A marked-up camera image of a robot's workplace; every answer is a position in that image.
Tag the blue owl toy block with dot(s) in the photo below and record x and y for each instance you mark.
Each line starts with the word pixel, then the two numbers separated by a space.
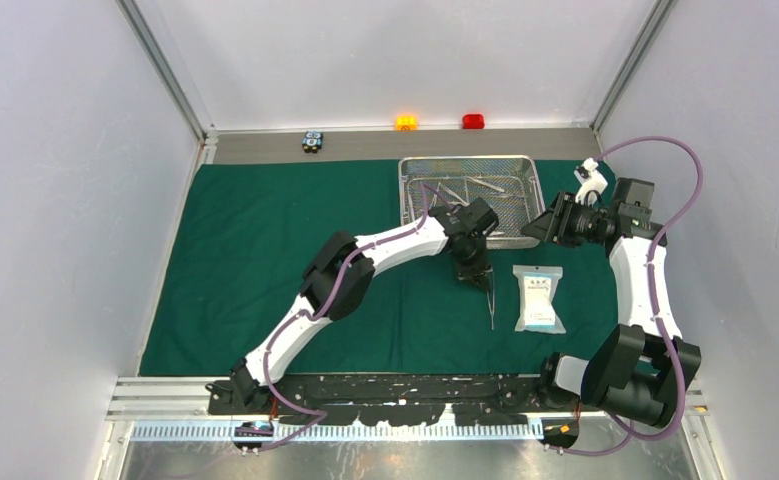
pixel 312 141

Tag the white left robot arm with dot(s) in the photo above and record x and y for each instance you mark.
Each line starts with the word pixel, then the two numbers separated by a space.
pixel 335 284

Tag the metal mesh instrument tray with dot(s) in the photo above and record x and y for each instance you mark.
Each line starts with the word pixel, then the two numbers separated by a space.
pixel 508 183

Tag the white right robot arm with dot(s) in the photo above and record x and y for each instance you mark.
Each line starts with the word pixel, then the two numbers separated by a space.
pixel 643 369

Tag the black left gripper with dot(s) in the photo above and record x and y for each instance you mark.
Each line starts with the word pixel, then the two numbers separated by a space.
pixel 477 274

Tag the yellow toy block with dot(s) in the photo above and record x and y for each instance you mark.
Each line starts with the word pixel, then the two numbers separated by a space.
pixel 406 123

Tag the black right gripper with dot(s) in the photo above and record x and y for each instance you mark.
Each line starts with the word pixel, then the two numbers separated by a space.
pixel 554 224

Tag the red toy block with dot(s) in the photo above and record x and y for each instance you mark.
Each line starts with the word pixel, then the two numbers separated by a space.
pixel 473 121

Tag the white sterile packet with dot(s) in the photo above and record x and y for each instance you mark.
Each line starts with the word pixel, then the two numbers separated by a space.
pixel 537 288

